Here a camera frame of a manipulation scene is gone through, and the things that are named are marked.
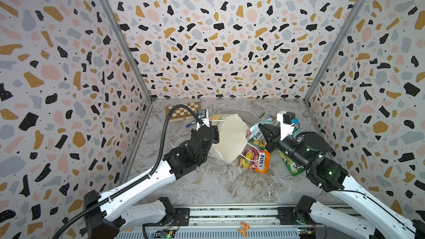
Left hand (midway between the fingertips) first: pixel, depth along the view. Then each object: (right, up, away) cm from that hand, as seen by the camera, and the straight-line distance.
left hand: (213, 121), depth 69 cm
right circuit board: (+40, -49, +2) cm, 63 cm away
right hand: (+18, -1, -9) cm, 20 cm away
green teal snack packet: (+49, -7, +31) cm, 58 cm away
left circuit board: (-21, -48, +1) cm, 52 cm away
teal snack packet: (+15, -3, -7) cm, 17 cm away
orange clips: (+12, -46, +1) cm, 48 cm away
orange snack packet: (+22, -21, +21) cm, 37 cm away
